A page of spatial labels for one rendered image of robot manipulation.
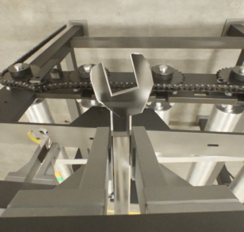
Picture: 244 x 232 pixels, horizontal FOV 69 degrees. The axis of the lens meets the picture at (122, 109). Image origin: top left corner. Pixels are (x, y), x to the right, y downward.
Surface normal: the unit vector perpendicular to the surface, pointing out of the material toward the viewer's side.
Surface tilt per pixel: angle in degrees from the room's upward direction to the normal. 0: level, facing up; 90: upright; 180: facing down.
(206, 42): 0
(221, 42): 0
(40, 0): 0
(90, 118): 90
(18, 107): 90
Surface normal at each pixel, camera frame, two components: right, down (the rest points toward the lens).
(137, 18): -0.10, 0.63
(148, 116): -0.04, -0.77
